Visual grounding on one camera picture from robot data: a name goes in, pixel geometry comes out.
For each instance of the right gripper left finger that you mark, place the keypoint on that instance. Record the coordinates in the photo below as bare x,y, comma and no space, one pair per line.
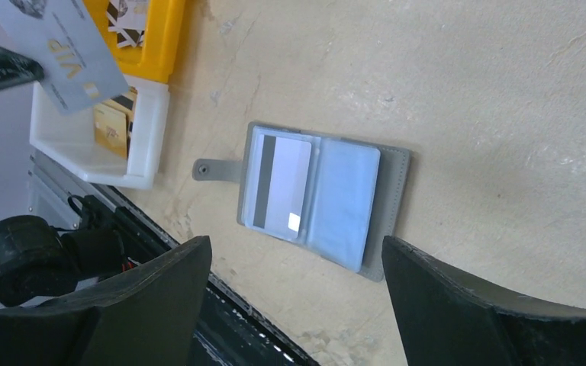
144,316

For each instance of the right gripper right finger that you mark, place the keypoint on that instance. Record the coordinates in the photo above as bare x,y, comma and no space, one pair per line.
447,316

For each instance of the silver VIP credit card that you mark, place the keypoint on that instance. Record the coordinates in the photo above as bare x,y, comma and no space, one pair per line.
79,69

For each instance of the grey card holder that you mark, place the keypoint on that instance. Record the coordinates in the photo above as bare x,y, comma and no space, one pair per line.
352,198

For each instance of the white magnetic stripe card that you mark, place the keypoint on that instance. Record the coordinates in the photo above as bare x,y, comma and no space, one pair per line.
280,187

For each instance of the gold card in bin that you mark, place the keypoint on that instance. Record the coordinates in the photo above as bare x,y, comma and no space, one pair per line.
113,123

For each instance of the white cards in yellow bin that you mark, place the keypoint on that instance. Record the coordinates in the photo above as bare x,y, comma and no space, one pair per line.
127,19

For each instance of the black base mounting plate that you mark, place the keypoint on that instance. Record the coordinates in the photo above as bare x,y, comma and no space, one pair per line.
229,330

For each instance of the clear plastic bin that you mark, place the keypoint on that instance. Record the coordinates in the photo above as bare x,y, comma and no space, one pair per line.
76,144

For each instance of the yellow plastic bin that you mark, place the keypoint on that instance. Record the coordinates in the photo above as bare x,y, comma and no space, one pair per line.
155,60

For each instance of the aluminium extrusion rail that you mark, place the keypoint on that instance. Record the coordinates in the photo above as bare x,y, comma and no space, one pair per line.
65,201

